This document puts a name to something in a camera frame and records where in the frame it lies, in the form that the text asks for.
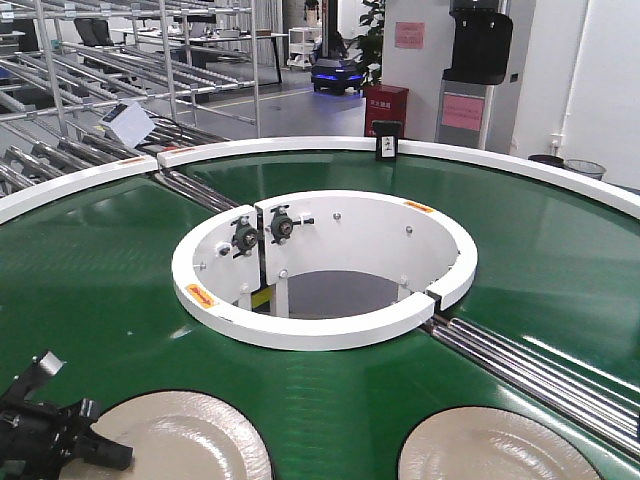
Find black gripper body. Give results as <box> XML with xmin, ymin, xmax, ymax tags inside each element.
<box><xmin>1</xmin><ymin>396</ymin><xmax>101</xmax><ymax>479</ymax></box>

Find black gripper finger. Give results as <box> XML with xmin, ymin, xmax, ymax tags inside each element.
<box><xmin>74</xmin><ymin>432</ymin><xmax>133</xmax><ymax>471</ymax></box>
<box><xmin>3</xmin><ymin>350</ymin><xmax>65</xmax><ymax>404</ymax></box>

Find beige black-rimmed plate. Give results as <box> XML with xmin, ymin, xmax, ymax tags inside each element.
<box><xmin>397</xmin><ymin>406</ymin><xmax>601</xmax><ymax>479</ymax></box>
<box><xmin>60</xmin><ymin>390</ymin><xmax>273</xmax><ymax>479</ymax></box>

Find steel conveyor rollers left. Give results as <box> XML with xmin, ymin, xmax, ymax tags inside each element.
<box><xmin>151</xmin><ymin>169</ymin><xmax>240</xmax><ymax>213</ymax></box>

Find steel conveyor rollers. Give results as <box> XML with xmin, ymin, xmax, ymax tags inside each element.
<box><xmin>420</xmin><ymin>315</ymin><xmax>639</xmax><ymax>461</ymax></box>
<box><xmin>151</xmin><ymin>169</ymin><xmax>240</xmax><ymax>213</ymax></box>

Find white control box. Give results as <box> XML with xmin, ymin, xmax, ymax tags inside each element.
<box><xmin>99</xmin><ymin>99</ymin><xmax>155</xmax><ymax>148</ymax></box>

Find metal roller rack shelving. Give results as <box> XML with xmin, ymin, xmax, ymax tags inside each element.
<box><xmin>1</xmin><ymin>1</ymin><xmax>258</xmax><ymax>197</ymax></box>

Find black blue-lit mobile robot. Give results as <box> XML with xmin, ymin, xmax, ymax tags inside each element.
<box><xmin>311</xmin><ymin>58</ymin><xmax>363</xmax><ymax>95</ymax></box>

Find white trolley cart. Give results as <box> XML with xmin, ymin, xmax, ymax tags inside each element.
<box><xmin>286</xmin><ymin>27</ymin><xmax>321</xmax><ymax>70</ymax></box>

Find red fire extinguisher box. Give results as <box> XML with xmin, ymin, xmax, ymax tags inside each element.
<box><xmin>363</xmin><ymin>84</ymin><xmax>409</xmax><ymax>137</ymax></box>

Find green potted plant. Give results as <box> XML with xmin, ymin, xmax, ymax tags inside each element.
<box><xmin>352</xmin><ymin>0</ymin><xmax>386</xmax><ymax>89</ymax></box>

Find grey cabinet with pink notice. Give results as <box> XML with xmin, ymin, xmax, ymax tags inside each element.
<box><xmin>435</xmin><ymin>80</ymin><xmax>495</xmax><ymax>150</ymax></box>

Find pink notice on pillar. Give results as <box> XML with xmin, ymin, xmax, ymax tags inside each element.
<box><xmin>394</xmin><ymin>21</ymin><xmax>426</xmax><ymax>50</ymax></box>

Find steel conveyor rollers right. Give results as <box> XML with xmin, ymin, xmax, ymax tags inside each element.
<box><xmin>420</xmin><ymin>315</ymin><xmax>639</xmax><ymax>461</ymax></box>

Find black dome waste bin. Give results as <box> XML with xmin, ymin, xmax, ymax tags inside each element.
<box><xmin>528</xmin><ymin>154</ymin><xmax>564</xmax><ymax>169</ymax></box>

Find white outer rail left segment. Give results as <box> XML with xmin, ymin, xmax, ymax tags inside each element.
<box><xmin>1</xmin><ymin>155</ymin><xmax>159</xmax><ymax>224</ymax></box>

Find white rail segment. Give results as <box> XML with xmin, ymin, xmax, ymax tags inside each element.
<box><xmin>1</xmin><ymin>155</ymin><xmax>159</xmax><ymax>224</ymax></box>
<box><xmin>157</xmin><ymin>136</ymin><xmax>639</xmax><ymax>218</ymax></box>

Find white inner conveyor ring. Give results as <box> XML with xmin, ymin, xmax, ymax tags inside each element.
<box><xmin>171</xmin><ymin>189</ymin><xmax>479</xmax><ymax>352</ymax></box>

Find black sensor bracket on rail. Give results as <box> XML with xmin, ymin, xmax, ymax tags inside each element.
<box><xmin>372</xmin><ymin>120</ymin><xmax>403</xmax><ymax>162</ymax></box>

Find black wall-mounted dispenser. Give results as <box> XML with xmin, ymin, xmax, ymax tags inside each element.
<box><xmin>442</xmin><ymin>1</ymin><xmax>513</xmax><ymax>86</ymax></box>

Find wire mesh waste bin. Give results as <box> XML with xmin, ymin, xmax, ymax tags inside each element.
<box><xmin>563</xmin><ymin>159</ymin><xmax>606</xmax><ymax>180</ymax></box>

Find white outer rail right segment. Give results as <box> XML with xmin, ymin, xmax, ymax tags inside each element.
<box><xmin>157</xmin><ymin>136</ymin><xmax>639</xmax><ymax>218</ymax></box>

